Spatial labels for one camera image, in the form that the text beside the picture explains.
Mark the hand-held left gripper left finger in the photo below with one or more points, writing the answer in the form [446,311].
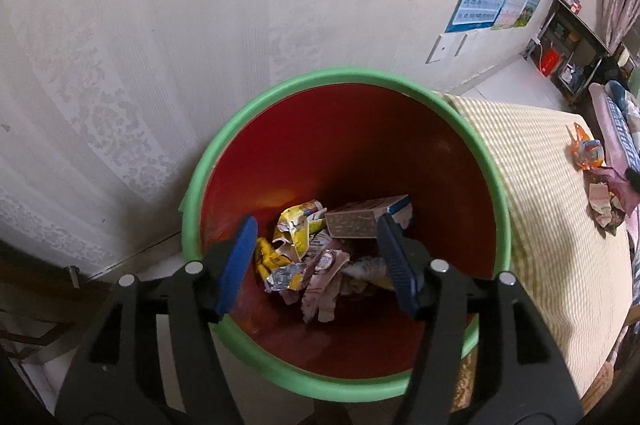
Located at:
[237,265]

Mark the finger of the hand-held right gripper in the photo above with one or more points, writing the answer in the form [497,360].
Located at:
[634,181]

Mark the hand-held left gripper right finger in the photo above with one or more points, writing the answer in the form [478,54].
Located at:
[397,265]

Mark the lilac snack wrapper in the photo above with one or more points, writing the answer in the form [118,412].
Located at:
[620,187]

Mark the orange snack wrapper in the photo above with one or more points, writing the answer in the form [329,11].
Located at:
[586,150]

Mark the white milk carton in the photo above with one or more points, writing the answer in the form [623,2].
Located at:
[357,217]

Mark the yellow snack wrapper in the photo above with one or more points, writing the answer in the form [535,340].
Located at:
[292,230]

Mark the glossy pink wrapper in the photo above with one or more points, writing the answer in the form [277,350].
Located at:
[322,280]

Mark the red bin with green rim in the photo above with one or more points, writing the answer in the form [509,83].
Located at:
[350,140]

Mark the blue checked bed sheet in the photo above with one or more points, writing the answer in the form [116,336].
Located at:
[620,130]

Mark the pink bed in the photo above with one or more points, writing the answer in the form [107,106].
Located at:
[600,105]

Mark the blue grey duvet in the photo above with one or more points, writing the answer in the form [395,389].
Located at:
[627,97]

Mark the dark cloth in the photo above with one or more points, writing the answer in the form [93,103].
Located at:
[607,67]

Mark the red bag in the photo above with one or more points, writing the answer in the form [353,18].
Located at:
[550,62]

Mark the dark wooden shelf cabinet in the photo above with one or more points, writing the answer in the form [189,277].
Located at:
[585,32]

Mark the pink box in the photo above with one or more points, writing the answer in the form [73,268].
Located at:
[574,2]

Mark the brown wooden furniture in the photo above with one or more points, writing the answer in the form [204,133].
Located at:
[35,300]

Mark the white wall plug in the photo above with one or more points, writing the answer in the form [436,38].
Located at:
[539,41]

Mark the small white wall switch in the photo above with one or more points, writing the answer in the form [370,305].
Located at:
[462,45]

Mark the large white wall plate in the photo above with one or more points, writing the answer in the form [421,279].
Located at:
[439,49]

